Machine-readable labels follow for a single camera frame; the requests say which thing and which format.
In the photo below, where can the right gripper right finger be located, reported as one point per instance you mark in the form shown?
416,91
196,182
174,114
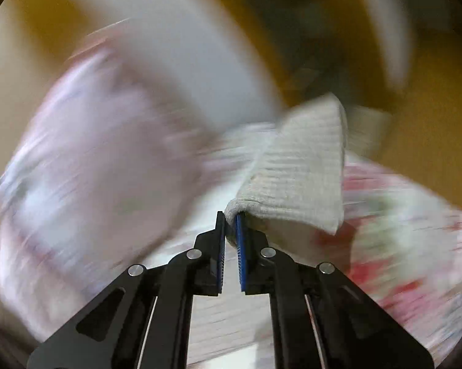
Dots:
321,319

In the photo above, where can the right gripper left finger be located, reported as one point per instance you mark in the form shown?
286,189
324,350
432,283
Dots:
142,318

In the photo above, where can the beige cable knit sweater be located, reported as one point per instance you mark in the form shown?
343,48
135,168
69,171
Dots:
298,176

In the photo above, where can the floral bed sheet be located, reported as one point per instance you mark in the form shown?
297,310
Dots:
400,243

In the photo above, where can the right floral pillow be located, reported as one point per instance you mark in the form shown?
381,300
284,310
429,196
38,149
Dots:
104,173

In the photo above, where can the wooden headboard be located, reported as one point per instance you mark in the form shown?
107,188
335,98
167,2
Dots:
235,61

